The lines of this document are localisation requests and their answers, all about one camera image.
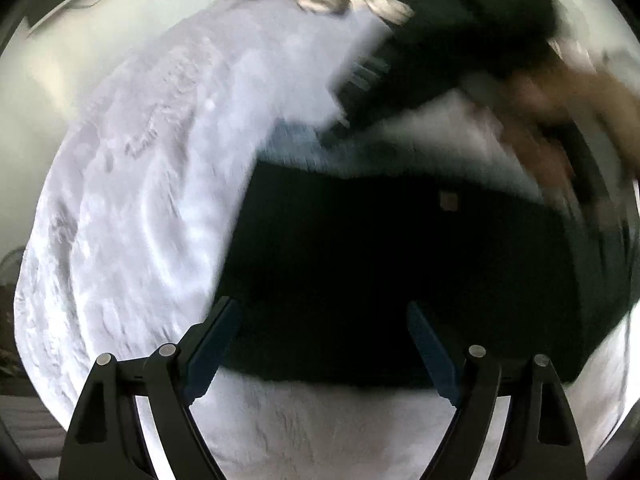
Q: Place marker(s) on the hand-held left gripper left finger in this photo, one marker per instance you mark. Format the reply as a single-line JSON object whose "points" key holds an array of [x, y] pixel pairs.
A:
{"points": [[212, 347]]}

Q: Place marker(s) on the person's right forearm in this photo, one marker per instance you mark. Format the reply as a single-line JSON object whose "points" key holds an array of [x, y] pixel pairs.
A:
{"points": [[610, 110]]}

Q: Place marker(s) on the blue leaf patterned folded cloth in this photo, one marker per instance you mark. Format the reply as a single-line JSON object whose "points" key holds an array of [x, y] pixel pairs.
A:
{"points": [[292, 145]]}

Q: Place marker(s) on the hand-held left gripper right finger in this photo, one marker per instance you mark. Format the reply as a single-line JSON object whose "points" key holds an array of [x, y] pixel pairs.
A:
{"points": [[432, 355]]}

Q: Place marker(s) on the person's right hand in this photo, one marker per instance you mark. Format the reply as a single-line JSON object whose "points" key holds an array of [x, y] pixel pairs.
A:
{"points": [[537, 150]]}

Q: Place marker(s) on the white fluffy blanket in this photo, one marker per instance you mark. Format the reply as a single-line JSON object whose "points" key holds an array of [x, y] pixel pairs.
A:
{"points": [[125, 210]]}

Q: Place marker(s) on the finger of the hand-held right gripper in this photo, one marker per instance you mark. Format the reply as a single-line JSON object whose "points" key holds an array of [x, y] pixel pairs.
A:
{"points": [[357, 90]]}

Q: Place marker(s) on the black pants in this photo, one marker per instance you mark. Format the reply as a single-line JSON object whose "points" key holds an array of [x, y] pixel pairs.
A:
{"points": [[375, 260]]}

